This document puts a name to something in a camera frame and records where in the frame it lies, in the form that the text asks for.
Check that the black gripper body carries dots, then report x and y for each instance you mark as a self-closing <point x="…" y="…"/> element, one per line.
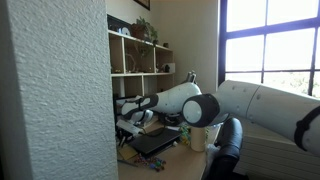
<point x="124" y="135"/>

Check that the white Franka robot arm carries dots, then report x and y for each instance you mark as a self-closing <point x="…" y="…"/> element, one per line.
<point x="266" y="106"/>

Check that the yellow notepad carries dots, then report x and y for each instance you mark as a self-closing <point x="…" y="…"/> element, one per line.
<point x="128" y="152"/>

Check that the black laptop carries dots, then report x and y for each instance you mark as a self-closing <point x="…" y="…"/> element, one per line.
<point x="156" y="141"/>

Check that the green yellow patterned cloth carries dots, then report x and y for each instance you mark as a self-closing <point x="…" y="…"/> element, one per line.
<point x="184" y="133"/>

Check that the cream water bottle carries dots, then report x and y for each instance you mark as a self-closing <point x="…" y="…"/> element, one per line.
<point x="198" y="140"/>

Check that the small black figurine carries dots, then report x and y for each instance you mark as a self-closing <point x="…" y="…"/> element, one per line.
<point x="167" y="68"/>

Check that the white box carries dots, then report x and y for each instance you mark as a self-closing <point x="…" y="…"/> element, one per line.
<point x="171" y="67"/>

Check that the silver desk lamp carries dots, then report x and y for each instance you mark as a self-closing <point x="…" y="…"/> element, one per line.
<point x="191" y="77"/>

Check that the small dark pot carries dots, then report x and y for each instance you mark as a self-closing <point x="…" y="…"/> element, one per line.
<point x="165" y="45"/>

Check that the white round ornament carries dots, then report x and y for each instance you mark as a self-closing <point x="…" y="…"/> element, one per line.
<point x="125" y="31"/>

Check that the black office chair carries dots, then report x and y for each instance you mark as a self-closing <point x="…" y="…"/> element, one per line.
<point x="230" y="146"/>

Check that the green potted plant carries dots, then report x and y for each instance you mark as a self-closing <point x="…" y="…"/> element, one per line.
<point x="143" y="28"/>

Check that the black framed picture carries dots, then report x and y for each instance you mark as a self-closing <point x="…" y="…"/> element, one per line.
<point x="114" y="23"/>

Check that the white radiator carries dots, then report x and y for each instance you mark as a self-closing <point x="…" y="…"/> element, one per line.
<point x="273" y="163"/>

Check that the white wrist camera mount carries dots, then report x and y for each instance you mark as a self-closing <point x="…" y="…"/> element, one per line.
<point x="128" y="126"/>

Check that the dark wall picture frame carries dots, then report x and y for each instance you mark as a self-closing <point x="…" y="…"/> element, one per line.
<point x="143" y="3"/>

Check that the black window frame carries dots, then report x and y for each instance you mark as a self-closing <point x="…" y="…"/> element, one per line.
<point x="222" y="40"/>

